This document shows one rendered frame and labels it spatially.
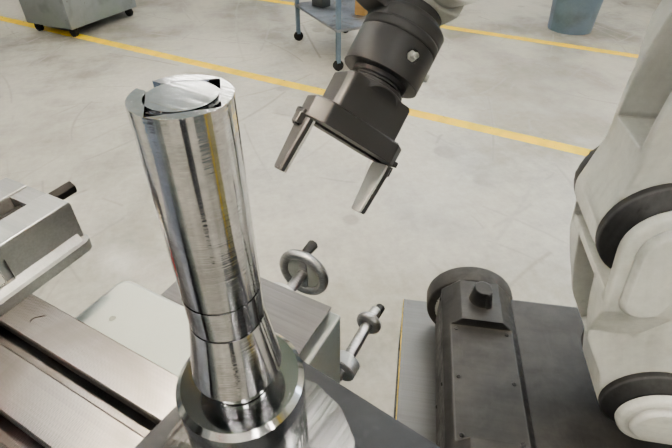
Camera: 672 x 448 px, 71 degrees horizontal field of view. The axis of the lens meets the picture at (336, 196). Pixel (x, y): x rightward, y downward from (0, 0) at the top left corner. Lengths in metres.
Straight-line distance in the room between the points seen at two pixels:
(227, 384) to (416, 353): 1.06
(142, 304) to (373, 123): 0.44
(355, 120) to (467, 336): 0.63
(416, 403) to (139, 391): 0.73
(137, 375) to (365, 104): 0.36
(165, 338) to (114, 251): 1.53
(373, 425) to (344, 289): 1.61
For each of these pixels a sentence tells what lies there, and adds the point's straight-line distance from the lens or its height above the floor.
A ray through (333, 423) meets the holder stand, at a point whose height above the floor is 1.16.
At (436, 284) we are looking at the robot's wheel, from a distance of 1.15.
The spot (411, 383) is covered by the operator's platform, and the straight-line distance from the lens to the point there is 1.17.
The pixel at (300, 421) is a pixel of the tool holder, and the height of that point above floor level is 1.21.
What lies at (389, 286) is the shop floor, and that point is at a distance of 1.88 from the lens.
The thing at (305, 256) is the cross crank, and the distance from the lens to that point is 0.96.
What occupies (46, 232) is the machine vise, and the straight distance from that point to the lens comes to 0.66.
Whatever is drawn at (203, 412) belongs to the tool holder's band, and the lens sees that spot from 0.19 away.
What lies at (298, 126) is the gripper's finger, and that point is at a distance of 0.49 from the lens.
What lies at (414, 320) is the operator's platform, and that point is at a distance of 1.27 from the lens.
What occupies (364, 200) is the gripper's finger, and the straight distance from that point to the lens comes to 0.53.
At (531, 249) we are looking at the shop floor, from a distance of 2.18.
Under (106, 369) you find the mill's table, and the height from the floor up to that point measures 0.96.
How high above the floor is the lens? 1.38
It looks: 37 degrees down
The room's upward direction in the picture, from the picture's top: straight up
